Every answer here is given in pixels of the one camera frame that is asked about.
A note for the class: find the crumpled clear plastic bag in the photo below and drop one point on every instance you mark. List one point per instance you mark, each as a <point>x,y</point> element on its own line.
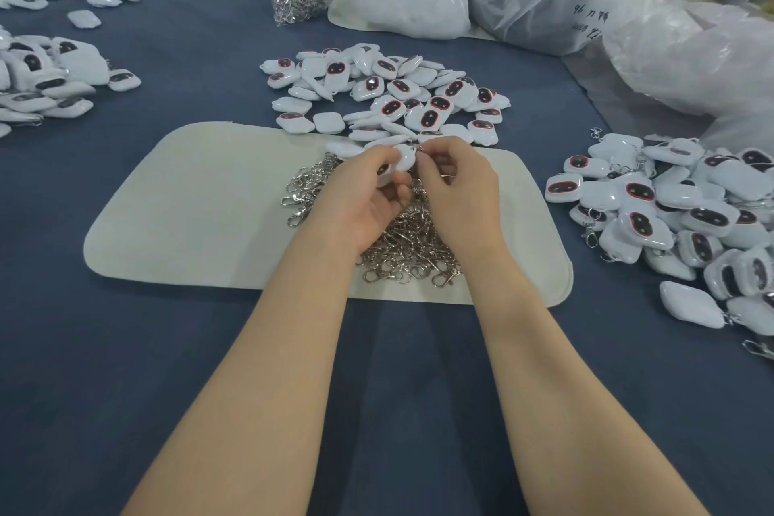
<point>704,52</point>

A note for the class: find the person's right hand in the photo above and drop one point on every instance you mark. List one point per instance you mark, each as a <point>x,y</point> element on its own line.
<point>462,201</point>

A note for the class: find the white charm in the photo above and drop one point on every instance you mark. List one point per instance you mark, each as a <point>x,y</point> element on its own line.
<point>400,158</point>

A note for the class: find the person's right forearm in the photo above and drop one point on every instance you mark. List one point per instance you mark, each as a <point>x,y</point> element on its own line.
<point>568,395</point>

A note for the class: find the person's left forearm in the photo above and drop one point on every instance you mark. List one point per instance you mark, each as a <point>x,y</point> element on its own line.
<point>260,395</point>

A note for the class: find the person's left hand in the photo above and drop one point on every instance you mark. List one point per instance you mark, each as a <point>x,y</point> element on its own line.
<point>351,205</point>

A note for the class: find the cream felt work mat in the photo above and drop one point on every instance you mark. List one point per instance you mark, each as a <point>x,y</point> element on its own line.
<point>188,213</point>

